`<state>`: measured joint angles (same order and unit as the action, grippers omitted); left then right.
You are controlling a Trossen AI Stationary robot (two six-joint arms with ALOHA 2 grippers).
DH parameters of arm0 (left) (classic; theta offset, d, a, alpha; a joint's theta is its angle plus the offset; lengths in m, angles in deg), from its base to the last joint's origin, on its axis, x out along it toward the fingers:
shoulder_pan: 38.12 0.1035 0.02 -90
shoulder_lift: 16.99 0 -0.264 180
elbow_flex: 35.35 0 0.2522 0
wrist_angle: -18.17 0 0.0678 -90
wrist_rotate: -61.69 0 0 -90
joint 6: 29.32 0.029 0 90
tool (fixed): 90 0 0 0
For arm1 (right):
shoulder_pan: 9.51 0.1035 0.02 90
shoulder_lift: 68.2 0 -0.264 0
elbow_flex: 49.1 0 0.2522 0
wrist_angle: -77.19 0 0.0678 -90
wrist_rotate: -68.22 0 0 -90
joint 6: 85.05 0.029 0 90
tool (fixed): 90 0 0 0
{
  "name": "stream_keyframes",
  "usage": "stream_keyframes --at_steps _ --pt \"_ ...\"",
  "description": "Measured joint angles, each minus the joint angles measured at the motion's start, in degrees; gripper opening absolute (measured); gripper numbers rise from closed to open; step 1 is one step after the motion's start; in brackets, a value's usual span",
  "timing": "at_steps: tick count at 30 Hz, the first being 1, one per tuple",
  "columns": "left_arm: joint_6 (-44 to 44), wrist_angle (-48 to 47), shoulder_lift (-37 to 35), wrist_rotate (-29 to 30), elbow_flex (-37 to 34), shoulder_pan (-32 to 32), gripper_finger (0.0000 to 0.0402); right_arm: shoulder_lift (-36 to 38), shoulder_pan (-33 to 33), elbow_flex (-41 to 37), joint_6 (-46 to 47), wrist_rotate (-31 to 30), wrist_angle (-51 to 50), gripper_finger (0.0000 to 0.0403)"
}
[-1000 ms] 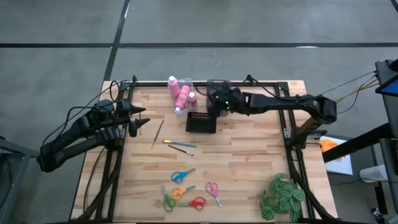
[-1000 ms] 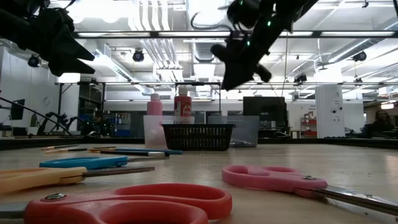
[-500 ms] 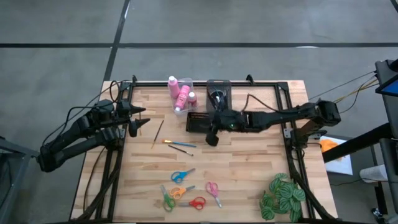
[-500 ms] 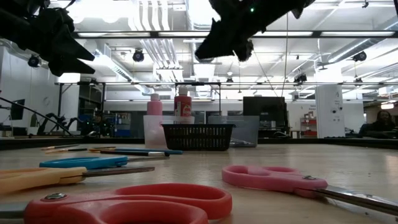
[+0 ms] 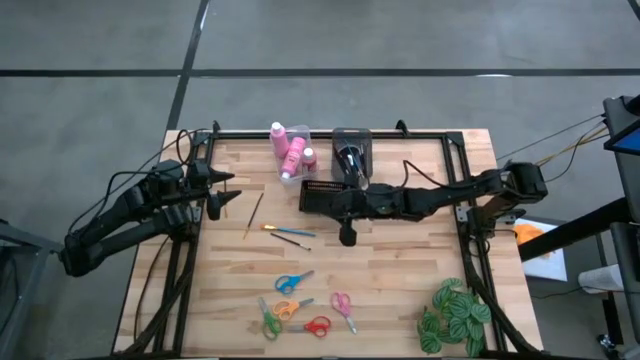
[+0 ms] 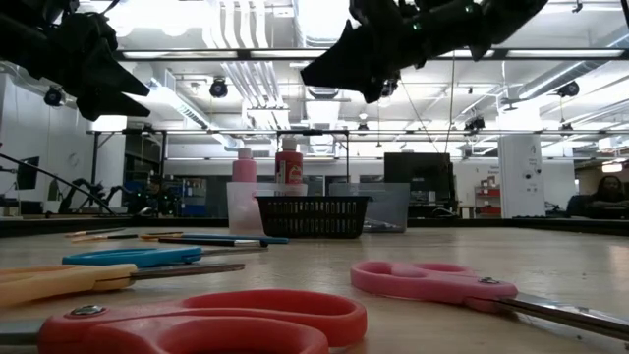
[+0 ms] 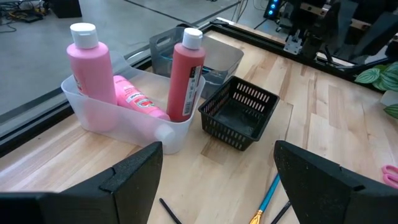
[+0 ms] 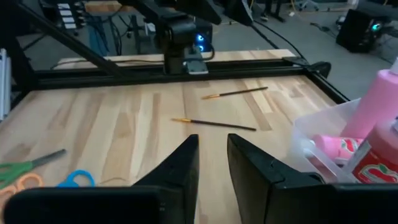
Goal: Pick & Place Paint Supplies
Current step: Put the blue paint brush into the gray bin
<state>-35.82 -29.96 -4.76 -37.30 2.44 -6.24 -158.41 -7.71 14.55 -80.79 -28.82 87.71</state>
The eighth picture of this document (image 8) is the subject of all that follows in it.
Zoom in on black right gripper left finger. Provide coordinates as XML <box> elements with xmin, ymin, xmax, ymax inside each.
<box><xmin>2</xmin><ymin>134</ymin><xmax>200</xmax><ymax>224</ymax></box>

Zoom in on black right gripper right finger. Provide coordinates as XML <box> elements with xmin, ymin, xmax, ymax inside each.
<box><xmin>227</xmin><ymin>133</ymin><xmax>398</xmax><ymax>224</ymax></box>

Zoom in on pink paint bottle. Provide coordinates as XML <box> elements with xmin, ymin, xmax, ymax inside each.
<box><xmin>310</xmin><ymin>134</ymin><xmax>364</xmax><ymax>162</ymax></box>
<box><xmin>340</xmin><ymin>57</ymin><xmax>398</xmax><ymax>139</ymax></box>

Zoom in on red paint bottle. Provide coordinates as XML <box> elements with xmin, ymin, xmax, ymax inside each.
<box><xmin>351</xmin><ymin>119</ymin><xmax>398</xmax><ymax>184</ymax></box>

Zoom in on brown paintbrush gold ferrule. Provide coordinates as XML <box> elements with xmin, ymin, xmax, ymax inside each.
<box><xmin>171</xmin><ymin>117</ymin><xmax>257</xmax><ymax>132</ymax></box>
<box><xmin>201</xmin><ymin>86</ymin><xmax>269</xmax><ymax>100</ymax></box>

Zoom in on clear plastic bin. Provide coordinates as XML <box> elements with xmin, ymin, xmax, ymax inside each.
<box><xmin>290</xmin><ymin>98</ymin><xmax>398</xmax><ymax>184</ymax></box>

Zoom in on black computer tower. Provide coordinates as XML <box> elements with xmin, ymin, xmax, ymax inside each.
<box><xmin>335</xmin><ymin>8</ymin><xmax>398</xmax><ymax>54</ymax></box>

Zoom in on blue-handled scissors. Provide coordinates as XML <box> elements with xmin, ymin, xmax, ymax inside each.
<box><xmin>56</xmin><ymin>169</ymin><xmax>96</xmax><ymax>189</ymax></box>

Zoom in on orange-handled scissors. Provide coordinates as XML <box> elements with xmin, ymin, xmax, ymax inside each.
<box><xmin>0</xmin><ymin>172</ymin><xmax>44</xmax><ymax>215</ymax></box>

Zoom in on green-handled scissors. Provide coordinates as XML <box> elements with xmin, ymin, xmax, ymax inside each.
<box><xmin>0</xmin><ymin>148</ymin><xmax>67</xmax><ymax>190</ymax></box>

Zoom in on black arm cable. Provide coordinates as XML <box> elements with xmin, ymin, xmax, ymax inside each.
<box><xmin>251</xmin><ymin>24</ymin><xmax>308</xmax><ymax>62</ymax></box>

